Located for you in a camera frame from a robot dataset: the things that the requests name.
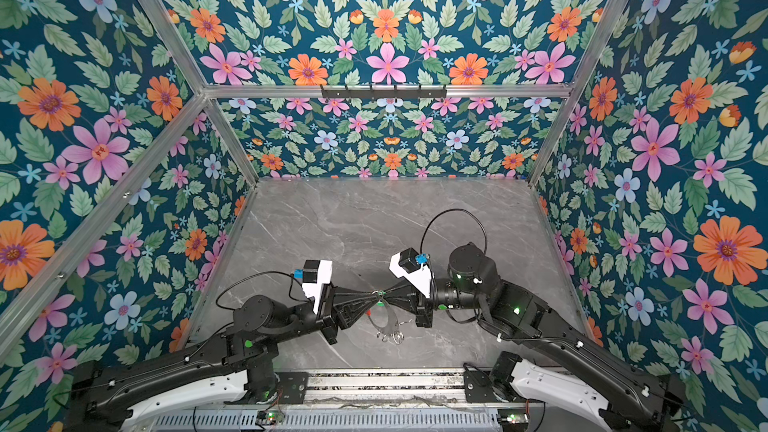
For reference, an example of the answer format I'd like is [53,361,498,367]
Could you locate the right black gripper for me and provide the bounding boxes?
[379,278,486,328]

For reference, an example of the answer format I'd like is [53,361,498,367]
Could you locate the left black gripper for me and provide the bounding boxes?
[269,280,379,348]

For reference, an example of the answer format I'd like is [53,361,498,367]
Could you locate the keyring with coloured keys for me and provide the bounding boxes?
[366,291,404,345]

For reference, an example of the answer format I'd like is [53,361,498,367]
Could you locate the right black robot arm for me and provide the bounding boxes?
[389,242,685,431]

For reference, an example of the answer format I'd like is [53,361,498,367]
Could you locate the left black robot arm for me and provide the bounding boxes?
[64,286,379,431]

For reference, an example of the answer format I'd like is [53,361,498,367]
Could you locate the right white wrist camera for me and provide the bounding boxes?
[389,248,434,299]

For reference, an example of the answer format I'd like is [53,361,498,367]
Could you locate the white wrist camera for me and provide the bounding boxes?
[301,259,333,314]
[389,248,434,299]

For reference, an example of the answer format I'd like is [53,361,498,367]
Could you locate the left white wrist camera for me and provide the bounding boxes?
[301,259,333,314]

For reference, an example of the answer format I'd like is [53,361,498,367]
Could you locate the left camera cable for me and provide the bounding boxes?
[214,270,307,311]

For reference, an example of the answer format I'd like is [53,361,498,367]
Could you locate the camera cable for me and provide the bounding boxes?
[214,270,307,311]
[418,208,488,256]

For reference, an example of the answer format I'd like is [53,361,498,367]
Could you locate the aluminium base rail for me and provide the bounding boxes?
[140,367,631,409]

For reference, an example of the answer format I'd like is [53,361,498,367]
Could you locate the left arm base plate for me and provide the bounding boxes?
[238,369,309,405]

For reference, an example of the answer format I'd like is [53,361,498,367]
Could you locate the right camera cable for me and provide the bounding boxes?
[418,208,488,256]

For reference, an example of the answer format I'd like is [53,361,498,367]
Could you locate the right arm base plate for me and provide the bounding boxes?
[462,351,524,403]

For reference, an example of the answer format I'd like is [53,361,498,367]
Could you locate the black hook rail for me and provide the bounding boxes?
[320,85,448,100]

